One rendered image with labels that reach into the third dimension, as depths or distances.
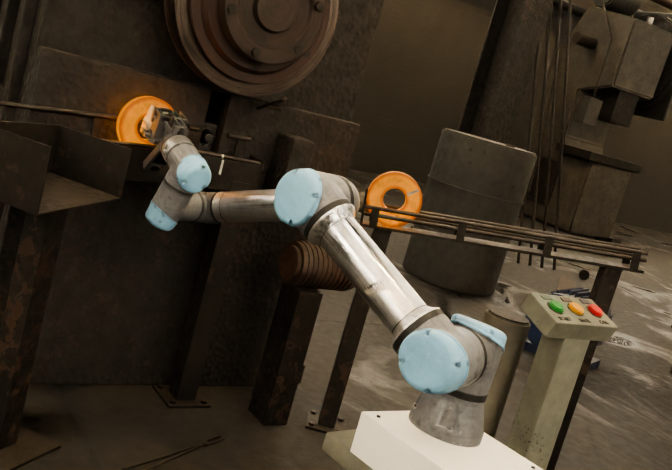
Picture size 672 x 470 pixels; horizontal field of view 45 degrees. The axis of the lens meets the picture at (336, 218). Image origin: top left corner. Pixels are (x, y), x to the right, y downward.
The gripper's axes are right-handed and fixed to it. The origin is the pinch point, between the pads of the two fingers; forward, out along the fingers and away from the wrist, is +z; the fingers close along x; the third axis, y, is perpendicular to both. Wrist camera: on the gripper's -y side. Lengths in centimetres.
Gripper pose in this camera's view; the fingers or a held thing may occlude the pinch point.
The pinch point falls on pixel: (149, 119)
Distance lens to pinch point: 215.5
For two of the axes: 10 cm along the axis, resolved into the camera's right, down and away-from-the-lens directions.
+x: -8.1, -1.0, -5.7
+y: 3.7, -8.5, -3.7
